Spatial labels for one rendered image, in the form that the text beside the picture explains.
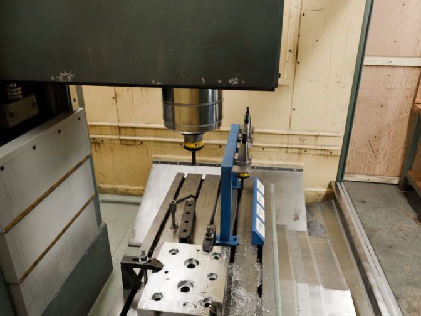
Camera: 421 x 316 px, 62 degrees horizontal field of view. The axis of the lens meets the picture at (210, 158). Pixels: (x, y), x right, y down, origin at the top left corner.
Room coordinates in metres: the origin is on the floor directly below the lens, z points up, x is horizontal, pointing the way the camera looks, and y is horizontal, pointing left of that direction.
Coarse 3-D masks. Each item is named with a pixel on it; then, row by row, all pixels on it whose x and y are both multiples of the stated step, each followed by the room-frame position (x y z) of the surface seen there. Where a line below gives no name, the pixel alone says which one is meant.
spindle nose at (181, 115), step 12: (168, 96) 0.82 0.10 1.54; (180, 96) 0.80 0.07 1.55; (192, 96) 0.80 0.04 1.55; (204, 96) 0.80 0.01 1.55; (216, 96) 0.82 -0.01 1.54; (168, 108) 0.82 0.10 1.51; (180, 108) 0.80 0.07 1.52; (192, 108) 0.80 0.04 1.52; (204, 108) 0.80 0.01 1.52; (216, 108) 0.82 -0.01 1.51; (168, 120) 0.82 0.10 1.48; (180, 120) 0.80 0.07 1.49; (192, 120) 0.80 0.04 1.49; (204, 120) 0.80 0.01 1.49; (216, 120) 0.82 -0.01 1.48; (180, 132) 0.81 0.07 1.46; (192, 132) 0.80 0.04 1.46
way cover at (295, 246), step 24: (288, 240) 1.32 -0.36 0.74; (312, 240) 1.38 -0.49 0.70; (288, 264) 1.13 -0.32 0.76; (312, 264) 1.16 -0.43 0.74; (336, 264) 1.18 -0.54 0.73; (288, 288) 0.99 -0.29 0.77; (312, 288) 1.00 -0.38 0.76; (336, 288) 1.02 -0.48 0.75; (288, 312) 0.89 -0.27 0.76; (312, 312) 0.90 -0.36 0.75; (336, 312) 0.91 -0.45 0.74
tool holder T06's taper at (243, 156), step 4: (240, 144) 1.15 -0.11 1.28; (244, 144) 1.14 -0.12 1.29; (240, 148) 1.15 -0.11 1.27; (244, 148) 1.14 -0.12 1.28; (240, 152) 1.14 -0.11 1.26; (244, 152) 1.14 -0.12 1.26; (248, 152) 1.15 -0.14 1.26; (240, 156) 1.14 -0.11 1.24; (244, 156) 1.14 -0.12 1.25; (248, 156) 1.14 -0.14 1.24; (240, 160) 1.14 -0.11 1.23; (244, 160) 1.13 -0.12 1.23; (248, 160) 1.14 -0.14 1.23
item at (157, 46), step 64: (0, 0) 0.80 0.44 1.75; (64, 0) 0.78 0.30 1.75; (128, 0) 0.77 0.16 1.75; (192, 0) 0.75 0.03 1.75; (256, 0) 0.73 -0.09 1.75; (0, 64) 0.81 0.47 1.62; (64, 64) 0.79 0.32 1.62; (128, 64) 0.77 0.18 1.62; (192, 64) 0.75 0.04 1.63; (256, 64) 0.73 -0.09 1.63
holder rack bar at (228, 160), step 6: (234, 126) 1.52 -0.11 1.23; (234, 132) 1.44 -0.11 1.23; (228, 138) 1.37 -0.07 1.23; (234, 138) 1.37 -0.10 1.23; (228, 144) 1.30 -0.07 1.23; (234, 144) 1.30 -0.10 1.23; (228, 150) 1.23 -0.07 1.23; (234, 150) 1.24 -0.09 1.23; (228, 156) 1.18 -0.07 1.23; (222, 162) 1.13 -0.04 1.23; (228, 162) 1.13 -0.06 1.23; (222, 168) 1.10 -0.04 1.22; (228, 168) 1.09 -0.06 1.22
